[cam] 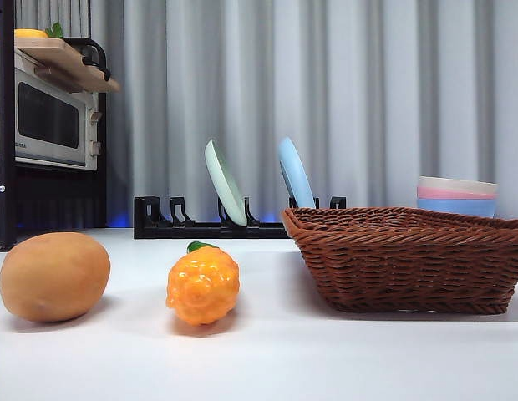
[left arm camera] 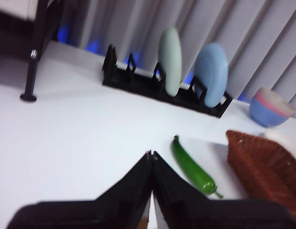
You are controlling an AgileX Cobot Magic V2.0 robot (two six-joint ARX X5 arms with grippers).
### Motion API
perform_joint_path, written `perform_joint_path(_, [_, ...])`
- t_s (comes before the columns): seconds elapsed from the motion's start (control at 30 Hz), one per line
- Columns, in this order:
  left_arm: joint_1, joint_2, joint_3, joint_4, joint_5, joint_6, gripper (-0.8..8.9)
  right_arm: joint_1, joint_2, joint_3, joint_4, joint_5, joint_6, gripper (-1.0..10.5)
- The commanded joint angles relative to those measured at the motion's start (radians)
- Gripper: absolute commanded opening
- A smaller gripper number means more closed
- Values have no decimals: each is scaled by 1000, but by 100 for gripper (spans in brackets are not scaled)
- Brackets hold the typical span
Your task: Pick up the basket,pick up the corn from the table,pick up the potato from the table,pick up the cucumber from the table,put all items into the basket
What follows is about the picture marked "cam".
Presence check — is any orange corn cob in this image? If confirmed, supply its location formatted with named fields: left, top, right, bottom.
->
left=165, top=245, right=241, bottom=327

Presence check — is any brown wicker basket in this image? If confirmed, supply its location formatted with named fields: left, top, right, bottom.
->
left=281, top=206, right=518, bottom=315

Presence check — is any brown potato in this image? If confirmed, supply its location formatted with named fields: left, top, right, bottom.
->
left=0, top=231, right=112, bottom=323

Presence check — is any pale green plate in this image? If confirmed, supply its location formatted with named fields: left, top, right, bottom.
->
left=204, top=139, right=248, bottom=226

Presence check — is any light blue plate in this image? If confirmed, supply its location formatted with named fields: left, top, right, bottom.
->
left=277, top=136, right=317, bottom=209

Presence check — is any black dish rack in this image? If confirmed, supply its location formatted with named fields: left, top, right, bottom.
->
left=133, top=195, right=348, bottom=241

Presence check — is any grey curtain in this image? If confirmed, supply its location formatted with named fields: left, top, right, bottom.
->
left=0, top=0, right=518, bottom=230

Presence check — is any pink bowl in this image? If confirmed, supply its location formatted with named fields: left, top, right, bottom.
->
left=416, top=186, right=499, bottom=201

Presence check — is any blue bowl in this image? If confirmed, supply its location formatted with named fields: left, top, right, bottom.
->
left=416, top=197, right=498, bottom=220

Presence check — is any cream bowl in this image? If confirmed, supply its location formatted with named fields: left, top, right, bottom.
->
left=417, top=175, right=500, bottom=195

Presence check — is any cream toaster oven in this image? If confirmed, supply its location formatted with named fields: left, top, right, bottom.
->
left=0, top=41, right=104, bottom=172

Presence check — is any wooden cutting board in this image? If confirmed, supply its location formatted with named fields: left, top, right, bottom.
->
left=14, top=37, right=121, bottom=94

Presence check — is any black curved handle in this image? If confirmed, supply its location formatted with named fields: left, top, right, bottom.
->
left=63, top=37, right=114, bottom=81

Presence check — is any black shelf frame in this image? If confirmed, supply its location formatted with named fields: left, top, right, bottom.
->
left=0, top=0, right=109, bottom=253

